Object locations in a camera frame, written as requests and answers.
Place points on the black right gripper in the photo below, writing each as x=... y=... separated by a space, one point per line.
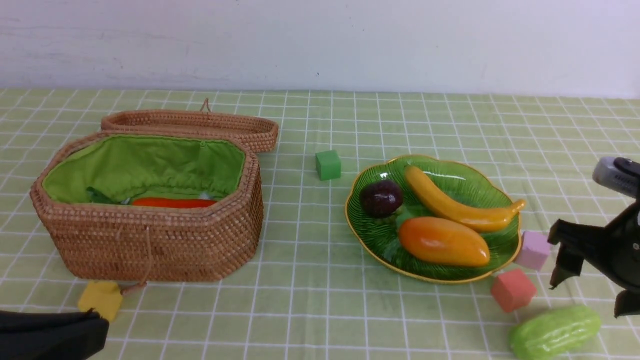
x=613 y=250

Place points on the green toy bitter gourd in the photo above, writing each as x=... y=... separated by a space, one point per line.
x=554 y=332

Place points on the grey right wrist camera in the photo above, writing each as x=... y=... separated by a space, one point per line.
x=619 y=174

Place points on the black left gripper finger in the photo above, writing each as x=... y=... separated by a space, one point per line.
x=52 y=336

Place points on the toy carrot with green leaves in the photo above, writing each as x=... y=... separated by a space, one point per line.
x=98 y=197

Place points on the woven wicker basket lid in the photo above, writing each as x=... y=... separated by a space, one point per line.
x=259 y=134

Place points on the pink foam cube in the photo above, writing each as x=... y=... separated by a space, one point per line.
x=535 y=250

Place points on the woven wicker basket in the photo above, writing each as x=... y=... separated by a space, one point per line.
x=101 y=241

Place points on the yellow foam cube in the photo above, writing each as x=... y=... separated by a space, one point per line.
x=103 y=297

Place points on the orange toy mango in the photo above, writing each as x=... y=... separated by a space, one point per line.
x=443 y=242

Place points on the green glass leaf plate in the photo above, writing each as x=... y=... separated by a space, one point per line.
x=463 y=183

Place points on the green foam cube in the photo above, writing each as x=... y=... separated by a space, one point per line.
x=328 y=165

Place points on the green checkered tablecloth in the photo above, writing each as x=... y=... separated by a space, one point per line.
x=312 y=292

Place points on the dark purple toy mangosteen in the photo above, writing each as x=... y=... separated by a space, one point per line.
x=381 y=199

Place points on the red foam cube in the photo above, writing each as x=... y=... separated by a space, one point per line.
x=513 y=290

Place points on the yellow toy banana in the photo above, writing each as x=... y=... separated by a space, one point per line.
x=482 y=220

